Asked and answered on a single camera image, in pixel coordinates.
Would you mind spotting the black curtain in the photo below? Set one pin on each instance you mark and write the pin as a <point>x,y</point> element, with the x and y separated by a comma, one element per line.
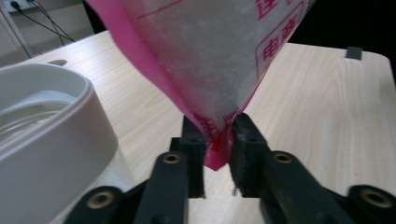
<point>351,21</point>

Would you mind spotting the white wall socket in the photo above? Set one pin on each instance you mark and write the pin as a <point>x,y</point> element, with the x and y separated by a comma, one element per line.
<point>21,4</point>

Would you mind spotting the clear jar with white lid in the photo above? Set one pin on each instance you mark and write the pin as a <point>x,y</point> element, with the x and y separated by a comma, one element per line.
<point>56,146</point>

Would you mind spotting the pink and white sugar bag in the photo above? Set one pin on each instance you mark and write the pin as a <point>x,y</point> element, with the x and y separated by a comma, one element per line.
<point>202,56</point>

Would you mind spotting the dark grey table bracket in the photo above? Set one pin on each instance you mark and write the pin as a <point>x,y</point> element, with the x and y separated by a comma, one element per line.
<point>354,53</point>

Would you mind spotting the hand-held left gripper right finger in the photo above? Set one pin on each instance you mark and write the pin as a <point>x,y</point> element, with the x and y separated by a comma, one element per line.
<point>280,186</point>

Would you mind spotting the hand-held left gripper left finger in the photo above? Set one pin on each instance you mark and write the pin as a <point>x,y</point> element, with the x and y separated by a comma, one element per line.
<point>168,186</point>

